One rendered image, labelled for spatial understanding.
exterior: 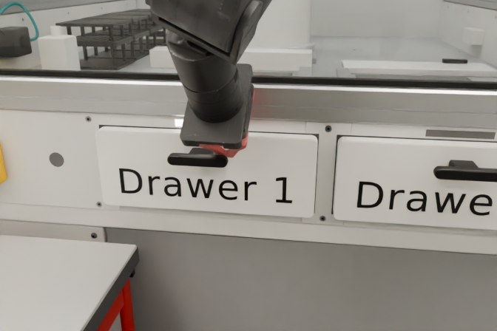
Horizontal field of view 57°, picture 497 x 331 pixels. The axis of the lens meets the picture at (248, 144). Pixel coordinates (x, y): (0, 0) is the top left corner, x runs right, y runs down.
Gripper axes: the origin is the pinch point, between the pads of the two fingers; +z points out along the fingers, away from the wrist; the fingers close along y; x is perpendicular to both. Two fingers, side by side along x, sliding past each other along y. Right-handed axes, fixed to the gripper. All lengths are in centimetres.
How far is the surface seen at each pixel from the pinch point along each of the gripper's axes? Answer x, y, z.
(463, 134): -28.3, 3.5, 1.0
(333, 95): -12.5, 5.7, -2.7
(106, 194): 17.3, -6.1, 6.6
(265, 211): -4.8, -6.1, 7.8
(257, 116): -3.3, 3.4, -0.6
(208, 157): 1.9, -3.1, -1.2
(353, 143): -15.3, 1.0, 0.4
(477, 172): -28.8, -2.2, -0.6
